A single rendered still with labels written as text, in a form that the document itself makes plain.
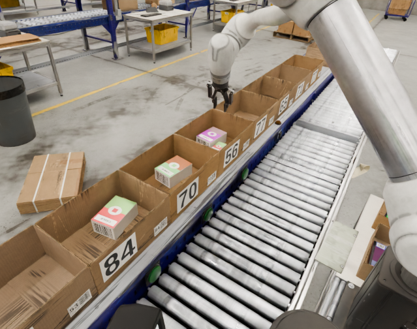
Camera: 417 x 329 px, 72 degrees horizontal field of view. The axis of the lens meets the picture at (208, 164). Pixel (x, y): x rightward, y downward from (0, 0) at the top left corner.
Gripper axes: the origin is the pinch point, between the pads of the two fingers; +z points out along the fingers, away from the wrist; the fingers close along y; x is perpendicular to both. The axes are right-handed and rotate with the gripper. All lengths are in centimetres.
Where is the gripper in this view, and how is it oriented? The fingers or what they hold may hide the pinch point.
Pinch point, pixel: (220, 104)
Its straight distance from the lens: 150.2
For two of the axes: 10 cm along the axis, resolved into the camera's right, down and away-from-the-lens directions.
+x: 4.2, -8.3, 3.6
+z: 0.4, 4.2, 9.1
